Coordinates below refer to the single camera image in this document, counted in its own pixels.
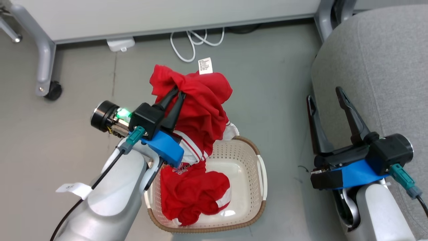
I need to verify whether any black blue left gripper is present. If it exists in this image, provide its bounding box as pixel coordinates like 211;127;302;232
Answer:
129;85;186;168

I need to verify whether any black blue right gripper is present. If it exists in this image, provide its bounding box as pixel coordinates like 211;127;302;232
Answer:
306;86;414;190

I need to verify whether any red white sports garment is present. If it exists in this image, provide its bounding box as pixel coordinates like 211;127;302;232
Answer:
149;57;240;226

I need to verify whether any grey fabric sofa seat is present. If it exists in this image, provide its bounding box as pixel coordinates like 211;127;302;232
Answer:
301;4;428;241

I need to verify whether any cream perforated laundry basket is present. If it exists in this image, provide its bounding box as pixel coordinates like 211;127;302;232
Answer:
144;136;268;234

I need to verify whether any small white adapter box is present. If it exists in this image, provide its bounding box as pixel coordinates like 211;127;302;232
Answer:
106;37;136;53

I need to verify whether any wide white partition panel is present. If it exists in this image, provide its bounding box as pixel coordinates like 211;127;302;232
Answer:
10;0;322;45

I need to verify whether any black caster wheel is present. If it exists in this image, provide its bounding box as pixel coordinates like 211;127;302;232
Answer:
44;81;63;101

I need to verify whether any white paper tag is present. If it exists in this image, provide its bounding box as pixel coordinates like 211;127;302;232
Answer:
56;182;93;200

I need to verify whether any grey partition foot with caster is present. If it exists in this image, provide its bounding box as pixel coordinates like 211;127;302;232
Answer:
8;3;57;97

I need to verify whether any narrow white partition panel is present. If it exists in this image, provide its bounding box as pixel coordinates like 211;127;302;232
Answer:
354;0;428;11

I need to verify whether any grey metal table leg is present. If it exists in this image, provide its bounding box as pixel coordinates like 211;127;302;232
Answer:
0;15;22;43

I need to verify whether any left arm cable teal connector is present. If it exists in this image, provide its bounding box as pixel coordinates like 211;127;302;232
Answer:
50;126;146;241

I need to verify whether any arm cable teal connector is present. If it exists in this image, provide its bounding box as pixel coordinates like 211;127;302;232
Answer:
389;163;428;216
50;126;146;241

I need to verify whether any looped white floor cable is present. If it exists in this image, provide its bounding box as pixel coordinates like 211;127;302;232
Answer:
170;27;225;63

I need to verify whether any right arm cable teal connector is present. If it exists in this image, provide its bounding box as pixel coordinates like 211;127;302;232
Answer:
389;163;428;216

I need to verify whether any black cable under partition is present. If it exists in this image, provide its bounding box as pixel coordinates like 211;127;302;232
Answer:
227;23;263;35

